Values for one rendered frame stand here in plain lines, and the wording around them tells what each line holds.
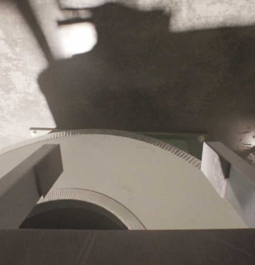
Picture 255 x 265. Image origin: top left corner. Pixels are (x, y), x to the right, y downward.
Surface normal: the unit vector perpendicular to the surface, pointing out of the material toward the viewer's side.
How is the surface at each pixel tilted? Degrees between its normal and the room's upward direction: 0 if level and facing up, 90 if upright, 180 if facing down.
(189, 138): 0
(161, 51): 0
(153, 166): 90
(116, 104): 0
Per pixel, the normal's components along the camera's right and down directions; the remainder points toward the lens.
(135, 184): -0.07, -0.76
